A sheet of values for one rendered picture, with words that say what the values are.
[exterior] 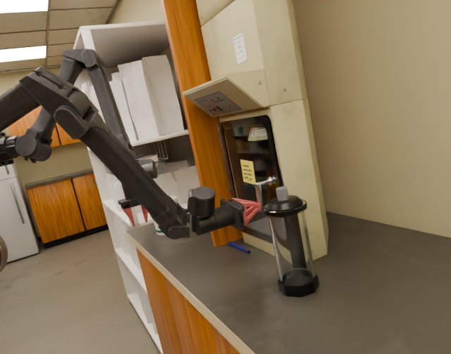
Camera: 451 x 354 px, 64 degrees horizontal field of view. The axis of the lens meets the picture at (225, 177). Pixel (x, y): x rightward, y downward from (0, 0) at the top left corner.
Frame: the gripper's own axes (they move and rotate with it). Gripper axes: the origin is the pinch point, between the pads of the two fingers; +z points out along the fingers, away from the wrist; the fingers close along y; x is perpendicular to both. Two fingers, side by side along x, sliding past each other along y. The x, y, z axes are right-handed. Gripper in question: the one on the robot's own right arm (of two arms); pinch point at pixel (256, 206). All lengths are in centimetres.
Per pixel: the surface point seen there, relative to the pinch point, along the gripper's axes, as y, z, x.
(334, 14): 17, 48, -53
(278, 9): 2, 13, -52
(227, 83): 1.3, -4.8, -35.0
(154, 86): 139, 21, -33
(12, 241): 465, -108, 159
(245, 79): -0.8, -0.8, -35.4
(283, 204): -17.2, -3.4, -6.3
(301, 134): -3.5, 14.7, -18.7
